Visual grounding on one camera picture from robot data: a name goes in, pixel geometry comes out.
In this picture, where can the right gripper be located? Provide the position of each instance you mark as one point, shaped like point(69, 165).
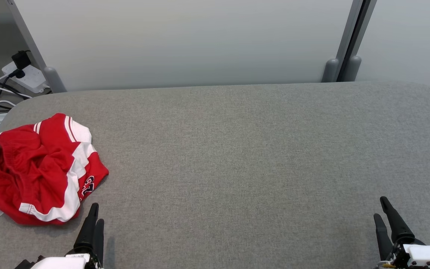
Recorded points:
point(427, 256)

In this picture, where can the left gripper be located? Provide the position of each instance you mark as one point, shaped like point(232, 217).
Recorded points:
point(62, 263)

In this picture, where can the red Bulls 23 jersey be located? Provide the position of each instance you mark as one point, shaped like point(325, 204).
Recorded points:
point(56, 127)

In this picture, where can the white power strip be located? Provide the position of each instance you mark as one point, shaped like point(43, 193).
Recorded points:
point(32, 78)

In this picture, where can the black power adapter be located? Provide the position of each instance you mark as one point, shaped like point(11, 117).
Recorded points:
point(21, 59)

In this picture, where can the narrow white partition panel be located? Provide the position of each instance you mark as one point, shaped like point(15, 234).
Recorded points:
point(413, 37)

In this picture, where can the wide white partition panel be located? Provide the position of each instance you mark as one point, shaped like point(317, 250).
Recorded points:
point(181, 37)

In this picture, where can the grey partition post with foot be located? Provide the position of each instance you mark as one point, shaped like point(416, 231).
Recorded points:
point(330, 71)
point(353, 69)
point(54, 80)

